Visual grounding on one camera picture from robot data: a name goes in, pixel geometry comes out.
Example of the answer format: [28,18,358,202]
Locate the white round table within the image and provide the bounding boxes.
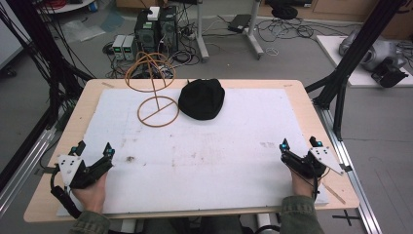
[36,0,95,15]

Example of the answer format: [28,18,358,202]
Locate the black computer tower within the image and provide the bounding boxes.
[133,10,161,54]
[158,5,180,56]

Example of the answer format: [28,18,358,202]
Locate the grey power supply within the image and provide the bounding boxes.
[111,34,127,61]
[122,35,138,62]

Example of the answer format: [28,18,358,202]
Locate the white table leg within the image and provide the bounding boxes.
[255,213,273,232]

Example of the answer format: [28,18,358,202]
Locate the white floor board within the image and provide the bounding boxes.
[316,34,413,89]

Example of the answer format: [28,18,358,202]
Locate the white foam mat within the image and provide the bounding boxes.
[56,87,329,217]

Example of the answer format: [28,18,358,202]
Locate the clear plastic sheet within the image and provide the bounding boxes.
[60,11,126,43]

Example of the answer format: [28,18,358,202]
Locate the black floor cables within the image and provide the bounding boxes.
[256,18,355,45]

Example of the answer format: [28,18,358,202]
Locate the thin wooden strip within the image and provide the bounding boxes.
[320,181,347,206]

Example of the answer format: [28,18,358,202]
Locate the white desk leg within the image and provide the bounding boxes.
[244,0,265,60]
[194,0,210,63]

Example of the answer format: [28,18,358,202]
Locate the black device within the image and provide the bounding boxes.
[370,58,410,89]

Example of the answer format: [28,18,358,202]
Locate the black metal frame post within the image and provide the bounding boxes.
[0,0,95,193]
[304,0,408,141]

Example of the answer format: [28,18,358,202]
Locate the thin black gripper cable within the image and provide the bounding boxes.
[311,175,331,201]

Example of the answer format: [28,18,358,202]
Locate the person's right hand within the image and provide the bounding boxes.
[289,168,321,199]

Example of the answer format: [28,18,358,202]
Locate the black hat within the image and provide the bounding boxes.
[177,78,226,122]

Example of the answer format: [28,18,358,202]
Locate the black stool base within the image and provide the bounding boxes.
[270,2,299,20]

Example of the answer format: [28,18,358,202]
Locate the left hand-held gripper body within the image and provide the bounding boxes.
[56,152,115,190]

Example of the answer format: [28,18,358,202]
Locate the brown wire hat stand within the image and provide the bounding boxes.
[124,51,181,129]

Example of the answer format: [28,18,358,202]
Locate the white box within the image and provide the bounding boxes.
[147,6,161,21]

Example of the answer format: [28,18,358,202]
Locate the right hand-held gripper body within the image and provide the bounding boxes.
[280,145,346,179]

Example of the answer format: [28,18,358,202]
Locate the flat black box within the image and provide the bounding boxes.
[227,13,253,34]

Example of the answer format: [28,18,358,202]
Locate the grey robot head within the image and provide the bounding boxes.
[338,28,407,73]

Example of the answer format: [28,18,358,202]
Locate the person's left hand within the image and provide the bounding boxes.
[71,173,109,215]

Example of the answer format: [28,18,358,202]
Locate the aluminium rail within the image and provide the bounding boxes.
[0,126,63,216]
[313,97,385,234]

